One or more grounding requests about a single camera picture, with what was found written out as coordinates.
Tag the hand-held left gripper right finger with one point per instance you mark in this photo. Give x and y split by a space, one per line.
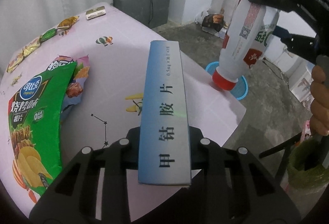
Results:
196 146

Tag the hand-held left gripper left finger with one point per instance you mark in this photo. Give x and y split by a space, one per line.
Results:
132 148

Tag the white bottle red cap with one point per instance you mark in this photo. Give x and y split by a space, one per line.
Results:
246 33

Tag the blue medicine box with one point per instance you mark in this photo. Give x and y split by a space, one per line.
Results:
164 110

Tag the blue plastic basin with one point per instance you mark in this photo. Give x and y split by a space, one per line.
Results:
241 90

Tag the person's right hand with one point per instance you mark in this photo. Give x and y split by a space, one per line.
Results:
318 100

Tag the black snack bag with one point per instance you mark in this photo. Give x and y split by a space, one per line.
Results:
213 22

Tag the white plastic bag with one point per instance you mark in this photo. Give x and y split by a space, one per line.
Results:
200 18

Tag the purple chip bag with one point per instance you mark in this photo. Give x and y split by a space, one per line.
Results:
77 85

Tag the pink printed tablecloth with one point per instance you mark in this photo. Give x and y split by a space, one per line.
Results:
115 59

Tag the green chip bag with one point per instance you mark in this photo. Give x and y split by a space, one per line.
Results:
38 116

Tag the grey cabinet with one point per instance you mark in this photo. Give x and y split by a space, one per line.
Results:
133 10

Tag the gold white small box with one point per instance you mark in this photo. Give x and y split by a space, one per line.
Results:
95 13

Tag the green candy wrapper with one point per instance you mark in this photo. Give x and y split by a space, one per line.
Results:
48 34

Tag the yellow candy wrapper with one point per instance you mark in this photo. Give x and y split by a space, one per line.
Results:
68 22

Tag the yellow snack wrapper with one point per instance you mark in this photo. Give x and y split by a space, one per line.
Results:
32 47
15 63

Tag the black metal frame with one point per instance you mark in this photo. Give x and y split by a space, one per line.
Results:
280 146

